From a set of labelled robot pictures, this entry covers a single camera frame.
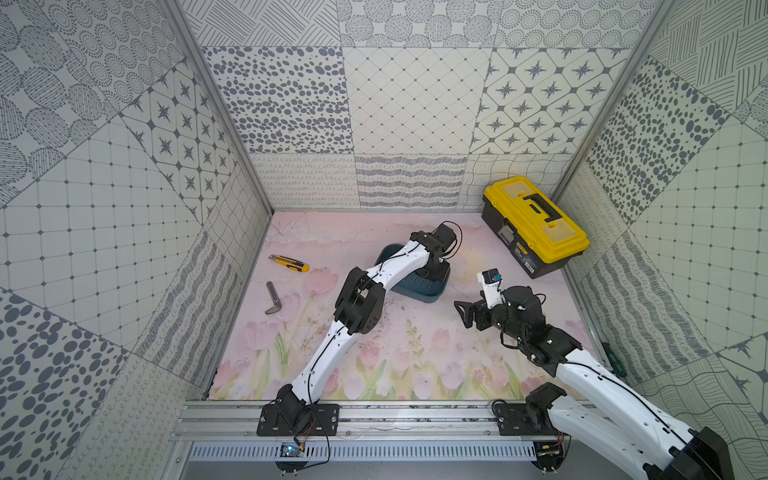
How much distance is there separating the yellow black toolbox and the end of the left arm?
0.27 metres

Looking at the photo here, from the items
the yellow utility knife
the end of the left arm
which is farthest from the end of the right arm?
the yellow utility knife

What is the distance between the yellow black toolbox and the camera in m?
0.92

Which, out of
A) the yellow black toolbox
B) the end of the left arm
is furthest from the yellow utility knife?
the yellow black toolbox

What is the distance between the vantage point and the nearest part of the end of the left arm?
761 mm

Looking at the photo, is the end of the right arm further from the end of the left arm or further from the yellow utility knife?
the yellow utility knife

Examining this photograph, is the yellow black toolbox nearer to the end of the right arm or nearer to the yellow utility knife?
the end of the right arm

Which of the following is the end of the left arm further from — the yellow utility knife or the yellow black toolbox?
the yellow utility knife
